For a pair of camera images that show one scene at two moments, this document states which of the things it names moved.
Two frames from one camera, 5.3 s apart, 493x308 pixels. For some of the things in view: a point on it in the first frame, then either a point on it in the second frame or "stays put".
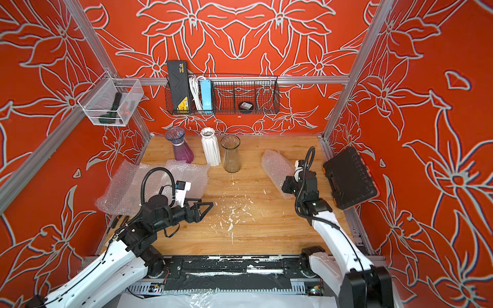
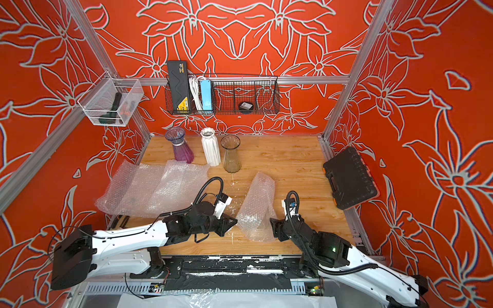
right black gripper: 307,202 → 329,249
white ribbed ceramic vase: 211,146 stays put
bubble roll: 189,178 → 141,190
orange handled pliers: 123,222 stays put
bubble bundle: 277,167 → 259,207
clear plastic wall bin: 111,101 stays put
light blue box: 205,86 stays put
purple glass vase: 181,150 stays put
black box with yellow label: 179,85 stays put
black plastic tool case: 350,181 stays put
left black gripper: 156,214 → 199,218
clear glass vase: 232,160 stays put
